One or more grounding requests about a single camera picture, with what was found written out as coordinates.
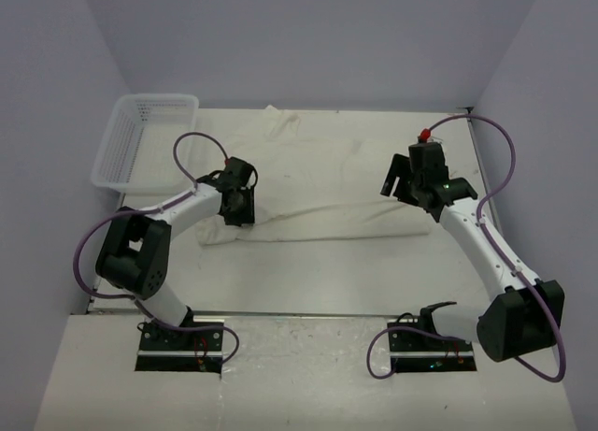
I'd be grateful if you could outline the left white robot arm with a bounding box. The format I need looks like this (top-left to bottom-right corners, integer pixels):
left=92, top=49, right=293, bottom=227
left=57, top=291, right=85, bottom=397
left=95, top=157, right=258, bottom=350

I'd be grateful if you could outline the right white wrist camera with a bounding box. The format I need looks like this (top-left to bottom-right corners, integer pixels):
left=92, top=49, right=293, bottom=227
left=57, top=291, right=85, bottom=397
left=417, top=128, right=445, bottom=153

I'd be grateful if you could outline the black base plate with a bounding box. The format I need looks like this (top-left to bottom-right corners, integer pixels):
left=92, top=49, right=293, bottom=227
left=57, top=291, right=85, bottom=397
left=388, top=331, right=477, bottom=374
left=135, top=320, right=223, bottom=374

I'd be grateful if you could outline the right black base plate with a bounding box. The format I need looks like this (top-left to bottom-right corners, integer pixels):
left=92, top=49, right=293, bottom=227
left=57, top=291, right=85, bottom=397
left=388, top=331, right=477, bottom=374

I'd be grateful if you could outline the cream white t shirt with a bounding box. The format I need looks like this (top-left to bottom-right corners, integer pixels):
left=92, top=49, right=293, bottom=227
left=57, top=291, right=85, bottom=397
left=195, top=107, right=431, bottom=246

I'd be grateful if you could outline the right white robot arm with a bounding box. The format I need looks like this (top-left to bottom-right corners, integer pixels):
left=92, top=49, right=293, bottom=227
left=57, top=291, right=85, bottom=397
left=381, top=142, right=564, bottom=362

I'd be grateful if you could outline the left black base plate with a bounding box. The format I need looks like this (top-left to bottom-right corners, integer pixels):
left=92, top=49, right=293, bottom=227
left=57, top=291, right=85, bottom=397
left=135, top=320, right=223, bottom=374

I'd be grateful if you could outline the white plastic basket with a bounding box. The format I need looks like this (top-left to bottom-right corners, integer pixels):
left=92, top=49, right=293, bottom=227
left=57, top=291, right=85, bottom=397
left=91, top=93, right=199, bottom=195

